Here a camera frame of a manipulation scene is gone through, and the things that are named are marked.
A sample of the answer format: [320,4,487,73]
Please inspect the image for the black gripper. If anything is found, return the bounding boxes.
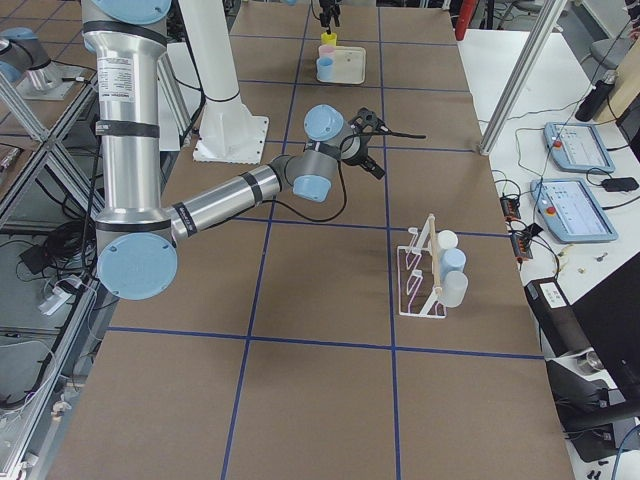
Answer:
[344,107,427,180]
[319,0,341,27]

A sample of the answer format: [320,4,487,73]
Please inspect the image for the yellow plastic cup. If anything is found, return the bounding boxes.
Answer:
[321,31,337,46]

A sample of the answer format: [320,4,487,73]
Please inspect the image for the pink plastic cup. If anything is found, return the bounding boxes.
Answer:
[318,44,335,59]

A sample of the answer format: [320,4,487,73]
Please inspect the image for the pale cream plastic cup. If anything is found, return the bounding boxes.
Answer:
[437,230,459,251]

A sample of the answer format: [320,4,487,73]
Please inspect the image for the light blue plastic cup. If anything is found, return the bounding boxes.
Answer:
[440,248,466,279]

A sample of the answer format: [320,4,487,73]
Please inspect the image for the grey plastic cup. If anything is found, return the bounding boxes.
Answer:
[439,271,469,308]

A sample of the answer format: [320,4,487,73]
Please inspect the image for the medium blue plastic cup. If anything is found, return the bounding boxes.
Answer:
[316,56,334,83]

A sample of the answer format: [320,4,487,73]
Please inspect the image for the cream serving tray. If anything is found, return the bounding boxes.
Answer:
[330,46,366,85]

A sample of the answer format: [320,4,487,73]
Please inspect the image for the red fire extinguisher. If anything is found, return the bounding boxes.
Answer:
[455,0,478,41]

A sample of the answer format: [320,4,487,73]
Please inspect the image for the brown table mat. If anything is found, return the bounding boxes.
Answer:
[50,2,573,479]

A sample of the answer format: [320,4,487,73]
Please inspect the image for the blue teach pendant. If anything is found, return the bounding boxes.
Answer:
[543,122,615,173]
[530,178,618,243]

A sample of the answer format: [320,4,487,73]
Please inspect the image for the black water bottle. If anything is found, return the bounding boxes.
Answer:
[575,70,617,122]

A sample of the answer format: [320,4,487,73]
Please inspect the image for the black power adapter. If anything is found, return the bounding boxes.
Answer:
[601,177,639,192]

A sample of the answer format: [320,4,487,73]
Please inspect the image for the black labelled box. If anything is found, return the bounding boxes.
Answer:
[524,277,591,356]

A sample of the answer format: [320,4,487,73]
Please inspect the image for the black monitor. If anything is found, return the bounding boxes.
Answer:
[573,256,640,399]

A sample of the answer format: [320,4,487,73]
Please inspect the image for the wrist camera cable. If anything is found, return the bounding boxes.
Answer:
[259,124,371,223]

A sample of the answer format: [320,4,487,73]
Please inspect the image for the white wire cup rack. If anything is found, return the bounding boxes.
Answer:
[396,213,447,319]

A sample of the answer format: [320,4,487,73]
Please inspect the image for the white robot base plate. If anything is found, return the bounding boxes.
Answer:
[180,1,269,164]

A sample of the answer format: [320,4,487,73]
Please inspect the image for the aluminium frame post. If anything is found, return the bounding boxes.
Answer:
[478,0,567,156]

